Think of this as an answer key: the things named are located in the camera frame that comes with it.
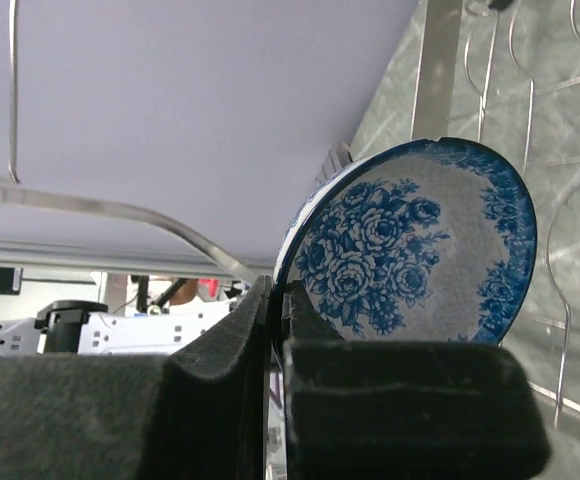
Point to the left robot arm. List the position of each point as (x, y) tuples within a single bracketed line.
[(88, 328)]

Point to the steel wire dish rack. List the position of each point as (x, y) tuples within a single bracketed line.
[(218, 114)]

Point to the blue floral white bowl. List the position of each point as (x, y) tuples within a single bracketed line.
[(428, 240)]

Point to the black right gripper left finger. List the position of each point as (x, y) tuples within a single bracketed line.
[(200, 413)]

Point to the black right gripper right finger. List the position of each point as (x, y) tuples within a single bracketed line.
[(403, 410)]

